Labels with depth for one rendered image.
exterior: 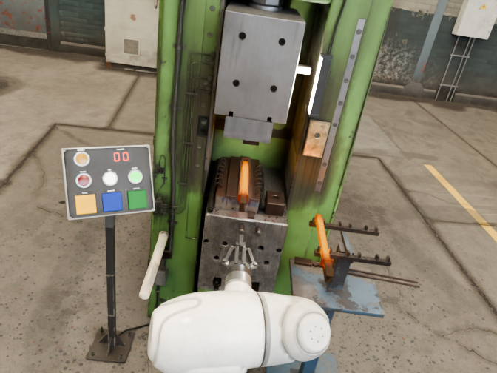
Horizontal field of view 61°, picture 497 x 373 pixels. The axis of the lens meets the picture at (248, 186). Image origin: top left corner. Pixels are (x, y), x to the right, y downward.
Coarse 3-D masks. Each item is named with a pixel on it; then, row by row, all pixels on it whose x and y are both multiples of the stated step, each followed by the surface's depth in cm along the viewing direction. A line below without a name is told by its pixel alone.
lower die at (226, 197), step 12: (240, 156) 227; (228, 168) 217; (240, 168) 215; (252, 168) 218; (228, 180) 204; (240, 180) 204; (252, 180) 207; (216, 192) 194; (228, 192) 194; (252, 192) 196; (216, 204) 194; (228, 204) 194; (252, 204) 193
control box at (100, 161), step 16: (64, 160) 163; (96, 160) 168; (112, 160) 170; (128, 160) 173; (144, 160) 176; (64, 176) 163; (96, 176) 168; (128, 176) 173; (144, 176) 176; (80, 192) 166; (96, 192) 168; (96, 208) 168; (128, 208) 173; (144, 208) 176
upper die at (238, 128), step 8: (232, 112) 177; (232, 120) 174; (240, 120) 174; (248, 120) 174; (256, 120) 174; (224, 128) 176; (232, 128) 175; (240, 128) 175; (248, 128) 175; (256, 128) 175; (264, 128) 175; (272, 128) 175; (224, 136) 177; (232, 136) 177; (240, 136) 177; (248, 136) 177; (256, 136) 177; (264, 136) 177
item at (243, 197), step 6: (246, 162) 220; (246, 168) 214; (246, 174) 208; (246, 180) 203; (246, 186) 197; (240, 192) 192; (246, 192) 192; (240, 198) 185; (246, 198) 190; (240, 204) 188; (240, 210) 184
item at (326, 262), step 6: (318, 216) 189; (318, 222) 185; (318, 228) 181; (324, 228) 182; (318, 234) 179; (324, 234) 178; (324, 240) 174; (324, 246) 170; (324, 252) 166; (324, 258) 162; (330, 258) 162; (324, 264) 160; (330, 264) 160; (324, 270) 160; (330, 270) 157; (324, 276) 157; (330, 276) 154; (330, 282) 155
